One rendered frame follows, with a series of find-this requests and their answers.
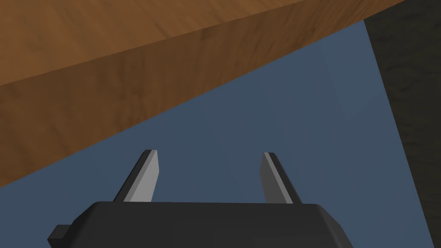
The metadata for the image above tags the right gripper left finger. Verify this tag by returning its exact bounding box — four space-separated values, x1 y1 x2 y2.
113 149 160 203

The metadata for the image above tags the brown wooden table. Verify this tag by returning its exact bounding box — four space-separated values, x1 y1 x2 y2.
0 0 408 189

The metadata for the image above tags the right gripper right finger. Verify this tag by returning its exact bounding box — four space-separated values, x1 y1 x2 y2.
260 152 304 205

